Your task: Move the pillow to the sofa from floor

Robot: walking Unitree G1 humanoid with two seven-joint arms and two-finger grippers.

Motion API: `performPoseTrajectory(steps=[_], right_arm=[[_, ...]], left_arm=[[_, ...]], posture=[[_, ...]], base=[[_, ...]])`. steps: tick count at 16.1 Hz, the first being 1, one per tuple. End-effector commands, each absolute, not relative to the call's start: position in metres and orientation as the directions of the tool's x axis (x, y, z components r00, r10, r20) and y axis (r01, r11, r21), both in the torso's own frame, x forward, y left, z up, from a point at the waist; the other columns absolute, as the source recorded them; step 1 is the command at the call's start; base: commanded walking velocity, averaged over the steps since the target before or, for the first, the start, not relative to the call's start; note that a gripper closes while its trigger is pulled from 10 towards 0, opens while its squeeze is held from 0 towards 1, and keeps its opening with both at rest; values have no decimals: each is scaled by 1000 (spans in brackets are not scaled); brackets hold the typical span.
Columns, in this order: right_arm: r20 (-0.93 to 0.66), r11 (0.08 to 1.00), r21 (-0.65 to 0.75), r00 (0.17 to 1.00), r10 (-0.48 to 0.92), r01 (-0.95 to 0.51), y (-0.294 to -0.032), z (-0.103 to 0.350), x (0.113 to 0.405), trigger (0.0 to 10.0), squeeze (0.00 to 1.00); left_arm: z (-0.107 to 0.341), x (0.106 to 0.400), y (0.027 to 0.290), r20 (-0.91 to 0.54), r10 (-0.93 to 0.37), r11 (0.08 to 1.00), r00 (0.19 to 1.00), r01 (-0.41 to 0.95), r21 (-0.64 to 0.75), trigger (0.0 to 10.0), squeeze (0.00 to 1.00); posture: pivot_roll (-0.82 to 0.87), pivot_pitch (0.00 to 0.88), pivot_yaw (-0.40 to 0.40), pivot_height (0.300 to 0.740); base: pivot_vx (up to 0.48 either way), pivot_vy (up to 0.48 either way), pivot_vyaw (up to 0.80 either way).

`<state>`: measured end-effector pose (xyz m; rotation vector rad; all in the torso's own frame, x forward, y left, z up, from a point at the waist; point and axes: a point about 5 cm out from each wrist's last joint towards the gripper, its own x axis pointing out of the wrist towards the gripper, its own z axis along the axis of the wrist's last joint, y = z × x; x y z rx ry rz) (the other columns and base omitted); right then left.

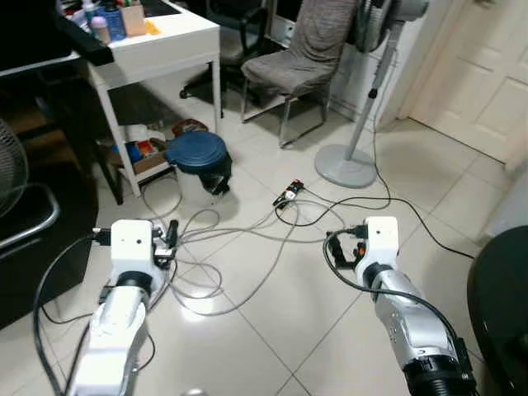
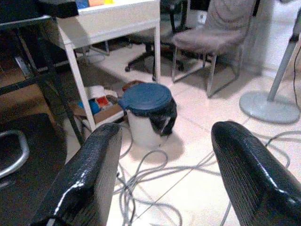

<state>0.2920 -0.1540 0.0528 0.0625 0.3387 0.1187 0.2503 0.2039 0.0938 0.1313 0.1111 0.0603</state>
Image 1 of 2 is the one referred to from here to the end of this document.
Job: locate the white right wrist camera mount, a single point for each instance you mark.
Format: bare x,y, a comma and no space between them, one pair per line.
382,241

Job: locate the orange packet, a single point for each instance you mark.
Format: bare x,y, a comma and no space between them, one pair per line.
152,28

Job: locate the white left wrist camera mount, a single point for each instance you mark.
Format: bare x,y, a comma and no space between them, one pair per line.
134,247

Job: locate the blue lid trash bin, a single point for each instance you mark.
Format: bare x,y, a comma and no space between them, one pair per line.
198,157

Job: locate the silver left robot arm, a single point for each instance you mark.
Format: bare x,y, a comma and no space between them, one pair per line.
111,338

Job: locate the grey standing pedestal fan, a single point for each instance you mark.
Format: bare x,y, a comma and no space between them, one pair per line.
346,169

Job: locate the brown paper box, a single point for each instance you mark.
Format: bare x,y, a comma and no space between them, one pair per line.
134,19

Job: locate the black round seat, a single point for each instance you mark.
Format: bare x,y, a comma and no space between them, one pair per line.
503,313

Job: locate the pink bottle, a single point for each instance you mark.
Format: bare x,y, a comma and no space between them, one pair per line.
100,30

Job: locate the grey fabric chair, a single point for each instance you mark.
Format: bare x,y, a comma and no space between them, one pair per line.
309,58

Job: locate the white square table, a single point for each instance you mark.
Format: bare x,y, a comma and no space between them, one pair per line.
169,45

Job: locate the black office chair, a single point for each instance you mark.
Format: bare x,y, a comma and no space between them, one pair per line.
227,41

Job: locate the brown snack bag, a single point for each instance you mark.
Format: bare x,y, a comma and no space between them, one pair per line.
190,127

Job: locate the cardboard box with items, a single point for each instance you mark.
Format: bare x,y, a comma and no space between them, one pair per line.
142,153

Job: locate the white panel door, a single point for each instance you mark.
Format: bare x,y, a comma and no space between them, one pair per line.
478,74

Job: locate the black red plug connector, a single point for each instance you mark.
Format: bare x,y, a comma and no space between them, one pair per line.
290,192

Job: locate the black desk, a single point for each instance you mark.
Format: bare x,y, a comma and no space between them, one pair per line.
41,33

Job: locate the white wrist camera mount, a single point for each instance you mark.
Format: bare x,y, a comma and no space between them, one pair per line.
134,247
382,241

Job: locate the blue bottle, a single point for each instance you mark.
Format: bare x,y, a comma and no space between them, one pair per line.
115,21

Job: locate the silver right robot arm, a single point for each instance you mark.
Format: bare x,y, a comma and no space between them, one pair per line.
412,330

